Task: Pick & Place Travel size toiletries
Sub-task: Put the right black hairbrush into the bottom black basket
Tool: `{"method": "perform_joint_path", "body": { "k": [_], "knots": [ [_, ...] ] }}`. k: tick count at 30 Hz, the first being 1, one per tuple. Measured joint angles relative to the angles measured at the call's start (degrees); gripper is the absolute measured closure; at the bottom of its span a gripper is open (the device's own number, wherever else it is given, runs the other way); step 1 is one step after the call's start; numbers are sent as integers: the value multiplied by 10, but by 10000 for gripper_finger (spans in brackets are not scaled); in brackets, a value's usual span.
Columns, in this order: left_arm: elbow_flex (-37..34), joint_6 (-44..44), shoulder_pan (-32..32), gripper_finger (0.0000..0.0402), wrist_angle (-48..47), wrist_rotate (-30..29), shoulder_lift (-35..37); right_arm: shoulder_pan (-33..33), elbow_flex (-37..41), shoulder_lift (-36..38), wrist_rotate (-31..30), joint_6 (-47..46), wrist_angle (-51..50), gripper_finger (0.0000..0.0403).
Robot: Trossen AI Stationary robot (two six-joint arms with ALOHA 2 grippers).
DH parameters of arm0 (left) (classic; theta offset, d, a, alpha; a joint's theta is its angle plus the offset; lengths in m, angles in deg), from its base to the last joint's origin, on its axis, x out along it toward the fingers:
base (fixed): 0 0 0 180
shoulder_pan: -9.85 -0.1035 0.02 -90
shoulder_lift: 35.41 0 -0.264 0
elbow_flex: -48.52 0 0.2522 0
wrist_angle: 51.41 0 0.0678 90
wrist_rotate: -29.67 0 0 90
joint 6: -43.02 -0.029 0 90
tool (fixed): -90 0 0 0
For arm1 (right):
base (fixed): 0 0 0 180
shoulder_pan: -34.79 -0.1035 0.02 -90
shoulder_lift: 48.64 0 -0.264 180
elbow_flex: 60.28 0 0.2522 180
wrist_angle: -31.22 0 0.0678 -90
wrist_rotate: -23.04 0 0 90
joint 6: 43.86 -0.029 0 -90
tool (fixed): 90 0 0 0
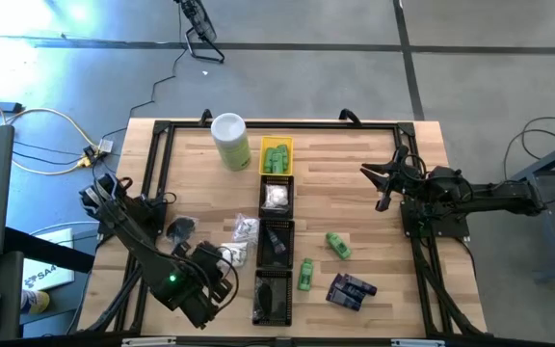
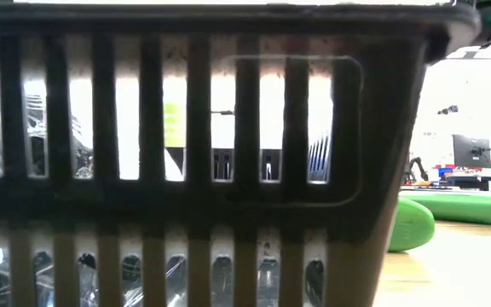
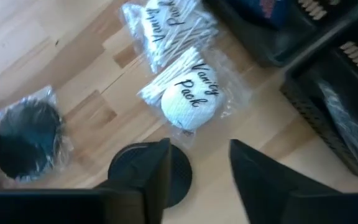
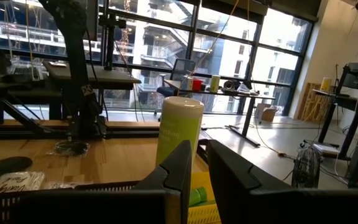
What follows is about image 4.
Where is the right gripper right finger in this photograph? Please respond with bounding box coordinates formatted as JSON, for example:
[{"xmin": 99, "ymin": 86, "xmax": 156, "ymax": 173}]
[{"xmin": 208, "ymin": 139, "xmax": 358, "ymax": 224}]

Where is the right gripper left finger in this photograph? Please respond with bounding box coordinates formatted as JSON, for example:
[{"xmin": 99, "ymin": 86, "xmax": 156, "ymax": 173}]
[{"xmin": 19, "ymin": 140, "xmax": 193, "ymax": 224}]

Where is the clear bagged vanity pack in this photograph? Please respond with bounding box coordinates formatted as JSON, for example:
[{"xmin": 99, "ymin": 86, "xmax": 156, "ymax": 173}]
[
  {"xmin": 0, "ymin": 170, "xmax": 46, "ymax": 194},
  {"xmin": 44, "ymin": 180, "xmax": 93, "ymax": 190}
]

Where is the green travel shampoo bottle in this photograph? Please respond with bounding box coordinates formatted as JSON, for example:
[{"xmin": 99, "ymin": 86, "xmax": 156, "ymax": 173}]
[{"xmin": 188, "ymin": 185, "xmax": 217, "ymax": 208}]

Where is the black oval pad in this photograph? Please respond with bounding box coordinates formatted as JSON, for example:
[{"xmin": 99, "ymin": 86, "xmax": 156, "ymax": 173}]
[{"xmin": 0, "ymin": 156, "xmax": 34, "ymax": 180}]

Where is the black floor fan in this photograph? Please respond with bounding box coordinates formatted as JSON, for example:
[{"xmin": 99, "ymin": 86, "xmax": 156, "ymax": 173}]
[{"xmin": 291, "ymin": 145, "xmax": 323, "ymax": 190}]

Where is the yellow slotted plastic basket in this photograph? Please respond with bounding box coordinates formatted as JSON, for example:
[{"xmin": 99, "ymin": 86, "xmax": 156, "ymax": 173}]
[{"xmin": 187, "ymin": 170, "xmax": 222, "ymax": 224}]

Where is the cardboard box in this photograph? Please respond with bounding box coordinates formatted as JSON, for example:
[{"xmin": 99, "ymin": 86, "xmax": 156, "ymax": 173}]
[{"xmin": 255, "ymin": 103, "xmax": 281, "ymax": 123}]

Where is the long black-legged desk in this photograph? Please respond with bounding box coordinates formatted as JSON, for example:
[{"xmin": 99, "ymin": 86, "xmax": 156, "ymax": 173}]
[{"xmin": 163, "ymin": 79, "xmax": 276, "ymax": 147}]

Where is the wooden pallet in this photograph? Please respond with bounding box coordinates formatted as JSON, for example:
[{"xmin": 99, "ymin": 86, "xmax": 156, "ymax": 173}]
[{"xmin": 296, "ymin": 82, "xmax": 323, "ymax": 121}]

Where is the wipes canister with white lid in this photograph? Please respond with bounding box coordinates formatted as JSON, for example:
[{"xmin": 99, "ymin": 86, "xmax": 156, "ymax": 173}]
[{"xmin": 155, "ymin": 96, "xmax": 204, "ymax": 169}]

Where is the black workstation desk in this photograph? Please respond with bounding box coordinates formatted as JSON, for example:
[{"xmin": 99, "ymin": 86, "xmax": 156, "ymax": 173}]
[{"xmin": 312, "ymin": 62, "xmax": 358, "ymax": 159}]

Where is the grey standing desk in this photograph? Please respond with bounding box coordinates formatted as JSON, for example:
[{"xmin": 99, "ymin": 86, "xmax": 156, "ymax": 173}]
[{"xmin": 42, "ymin": 58, "xmax": 142, "ymax": 121}]

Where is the yellow canister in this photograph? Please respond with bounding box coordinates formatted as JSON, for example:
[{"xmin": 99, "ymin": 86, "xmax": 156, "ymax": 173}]
[{"xmin": 320, "ymin": 77, "xmax": 332, "ymax": 91}]

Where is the green canister on desk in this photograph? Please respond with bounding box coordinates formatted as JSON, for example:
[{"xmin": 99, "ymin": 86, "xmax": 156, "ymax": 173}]
[{"xmin": 209, "ymin": 74, "xmax": 221, "ymax": 93}]

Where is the black office chair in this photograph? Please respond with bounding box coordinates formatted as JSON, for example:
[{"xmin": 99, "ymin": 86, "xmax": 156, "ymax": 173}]
[{"xmin": 154, "ymin": 58, "xmax": 197, "ymax": 122}]

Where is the black aluminium table frame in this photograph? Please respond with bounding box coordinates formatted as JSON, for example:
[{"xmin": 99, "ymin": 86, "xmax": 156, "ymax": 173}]
[{"xmin": 0, "ymin": 93, "xmax": 209, "ymax": 164}]

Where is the black window frame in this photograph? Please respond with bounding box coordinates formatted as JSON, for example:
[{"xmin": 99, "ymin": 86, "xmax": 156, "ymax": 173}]
[{"xmin": 0, "ymin": 0, "xmax": 319, "ymax": 118}]

